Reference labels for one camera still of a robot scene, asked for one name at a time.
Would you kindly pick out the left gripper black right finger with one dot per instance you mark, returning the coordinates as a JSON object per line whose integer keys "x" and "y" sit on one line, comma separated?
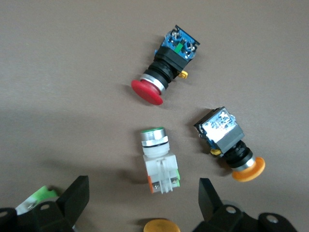
{"x": 210, "y": 203}

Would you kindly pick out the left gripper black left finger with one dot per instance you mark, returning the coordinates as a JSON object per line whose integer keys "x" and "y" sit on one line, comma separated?
{"x": 74, "y": 198}

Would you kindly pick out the green push button white body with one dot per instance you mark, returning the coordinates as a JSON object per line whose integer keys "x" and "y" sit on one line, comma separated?
{"x": 159, "y": 166}
{"x": 41, "y": 193}

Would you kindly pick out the yellow-orange mushroom push button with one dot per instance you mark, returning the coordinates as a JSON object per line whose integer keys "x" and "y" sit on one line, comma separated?
{"x": 224, "y": 137}
{"x": 161, "y": 227}

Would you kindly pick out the red mushroom push button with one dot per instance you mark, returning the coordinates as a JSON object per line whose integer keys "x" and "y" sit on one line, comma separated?
{"x": 169, "y": 62}

